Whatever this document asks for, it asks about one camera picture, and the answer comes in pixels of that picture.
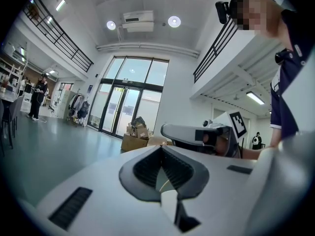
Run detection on white ceiling air conditioner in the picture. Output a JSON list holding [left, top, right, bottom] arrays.
[[122, 10, 155, 33]]

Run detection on white ceiling pipes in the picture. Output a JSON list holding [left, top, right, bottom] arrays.
[[95, 42, 200, 59]]

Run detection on clothes rack with garments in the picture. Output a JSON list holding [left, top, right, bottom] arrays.
[[66, 88, 91, 128]]

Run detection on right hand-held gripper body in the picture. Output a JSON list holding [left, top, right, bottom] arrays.
[[175, 110, 248, 158]]

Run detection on grey upholstered chair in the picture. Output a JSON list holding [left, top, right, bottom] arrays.
[[0, 99, 13, 157], [7, 94, 26, 148]]

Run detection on person's navy shirt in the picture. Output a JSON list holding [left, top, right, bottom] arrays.
[[269, 8, 315, 142]]

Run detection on closed cardboard box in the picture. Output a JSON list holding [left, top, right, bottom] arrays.
[[147, 136, 173, 147]]

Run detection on rectangular ceiling lamp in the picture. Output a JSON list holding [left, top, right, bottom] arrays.
[[246, 91, 265, 106]]

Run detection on pile of packaging scraps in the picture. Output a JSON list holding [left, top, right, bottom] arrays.
[[126, 116, 150, 140]]

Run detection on person's right hand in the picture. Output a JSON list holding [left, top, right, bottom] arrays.
[[214, 134, 229, 157]]

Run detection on grey rectangular table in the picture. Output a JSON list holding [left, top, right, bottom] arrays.
[[0, 89, 18, 103]]

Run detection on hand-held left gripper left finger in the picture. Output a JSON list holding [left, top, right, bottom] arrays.
[[36, 146, 188, 236]]

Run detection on white shelving unit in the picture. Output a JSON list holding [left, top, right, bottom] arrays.
[[0, 42, 28, 93]]

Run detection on person's right forearm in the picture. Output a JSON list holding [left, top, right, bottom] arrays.
[[242, 145, 274, 160]]

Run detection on black head-worn camera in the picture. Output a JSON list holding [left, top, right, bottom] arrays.
[[215, 0, 233, 24]]

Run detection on black mezzanine railing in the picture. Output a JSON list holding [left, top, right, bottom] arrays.
[[193, 0, 268, 84], [23, 0, 95, 73]]

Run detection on person's head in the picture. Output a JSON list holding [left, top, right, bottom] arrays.
[[230, 0, 284, 44]]

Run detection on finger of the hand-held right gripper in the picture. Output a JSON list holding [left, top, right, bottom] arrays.
[[160, 123, 219, 146]]

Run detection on glass entrance doors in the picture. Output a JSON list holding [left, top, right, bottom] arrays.
[[87, 55, 170, 140]]

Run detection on large open cardboard box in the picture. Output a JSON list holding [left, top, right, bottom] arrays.
[[121, 133, 150, 152]]

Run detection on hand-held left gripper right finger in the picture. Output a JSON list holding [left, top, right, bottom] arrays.
[[161, 146, 258, 236]]

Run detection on white storage cabinet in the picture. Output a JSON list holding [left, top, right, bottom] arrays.
[[53, 82, 75, 119]]

